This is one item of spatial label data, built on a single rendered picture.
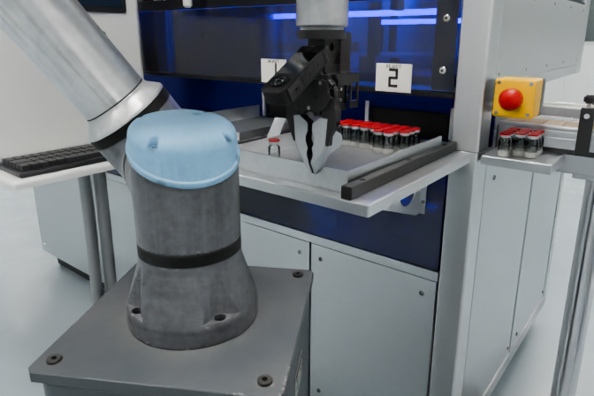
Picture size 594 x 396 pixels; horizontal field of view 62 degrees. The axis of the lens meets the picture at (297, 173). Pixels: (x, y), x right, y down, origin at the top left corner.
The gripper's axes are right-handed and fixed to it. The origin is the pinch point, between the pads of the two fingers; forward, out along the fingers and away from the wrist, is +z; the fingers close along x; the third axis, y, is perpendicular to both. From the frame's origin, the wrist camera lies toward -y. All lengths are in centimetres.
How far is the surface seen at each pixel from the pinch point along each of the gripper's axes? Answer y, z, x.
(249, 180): -1.4, 4.2, 11.8
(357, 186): 0.3, 1.8, -8.1
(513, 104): 35.1, -7.4, -18.9
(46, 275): 35, 92, 184
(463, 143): 38.6, 1.6, -9.4
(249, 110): 42, 1, 54
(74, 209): 39, 53, 156
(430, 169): 22.1, 3.5, -9.6
